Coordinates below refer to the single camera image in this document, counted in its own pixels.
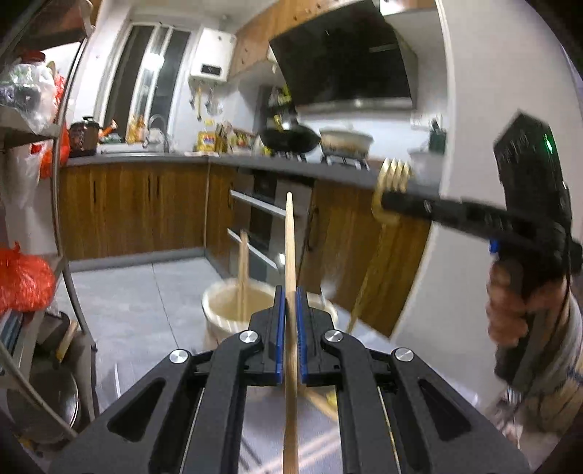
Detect wooden chopstick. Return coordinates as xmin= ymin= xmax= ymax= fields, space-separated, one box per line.
xmin=237 ymin=230 xmax=249 ymax=322
xmin=283 ymin=191 xmax=300 ymax=474

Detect gold fork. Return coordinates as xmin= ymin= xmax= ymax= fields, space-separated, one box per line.
xmin=346 ymin=159 xmax=411 ymax=334

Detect wooden kitchen cabinets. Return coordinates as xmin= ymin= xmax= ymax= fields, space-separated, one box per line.
xmin=59 ymin=157 xmax=430 ymax=335

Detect kitchen faucet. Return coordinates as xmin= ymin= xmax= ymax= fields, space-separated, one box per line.
xmin=143 ymin=113 xmax=170 ymax=153

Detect right hand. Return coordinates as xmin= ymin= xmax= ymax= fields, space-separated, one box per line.
xmin=486 ymin=262 xmax=569 ymax=347

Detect white ceramic utensil holder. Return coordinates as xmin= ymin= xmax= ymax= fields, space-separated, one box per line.
xmin=200 ymin=276 xmax=339 ymax=346

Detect metal storage shelf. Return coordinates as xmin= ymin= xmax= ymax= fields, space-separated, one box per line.
xmin=1 ymin=1 xmax=97 ymax=444

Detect wooden chopstick in holder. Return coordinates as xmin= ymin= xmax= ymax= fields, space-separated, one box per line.
xmin=237 ymin=230 xmax=249 ymax=322

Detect white ceramic pot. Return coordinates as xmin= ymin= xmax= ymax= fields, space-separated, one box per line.
xmin=319 ymin=128 xmax=373 ymax=159

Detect red plastic bag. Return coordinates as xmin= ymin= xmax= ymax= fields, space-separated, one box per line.
xmin=0 ymin=242 xmax=56 ymax=314

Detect built-in oven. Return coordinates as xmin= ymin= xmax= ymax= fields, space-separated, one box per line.
xmin=227 ymin=168 xmax=314 ymax=286

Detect black range hood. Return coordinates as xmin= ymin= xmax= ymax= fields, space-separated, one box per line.
xmin=270 ymin=1 xmax=418 ymax=113

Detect black wok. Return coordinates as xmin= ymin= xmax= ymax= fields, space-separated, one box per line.
xmin=259 ymin=124 xmax=320 ymax=155

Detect yellow food container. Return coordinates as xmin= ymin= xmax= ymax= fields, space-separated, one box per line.
xmin=196 ymin=131 xmax=216 ymax=152

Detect dark pressure cooker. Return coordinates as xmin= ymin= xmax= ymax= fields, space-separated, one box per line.
xmin=68 ymin=116 xmax=101 ymax=158

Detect white water heater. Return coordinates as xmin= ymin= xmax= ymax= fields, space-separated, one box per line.
xmin=190 ymin=28 xmax=237 ymax=83

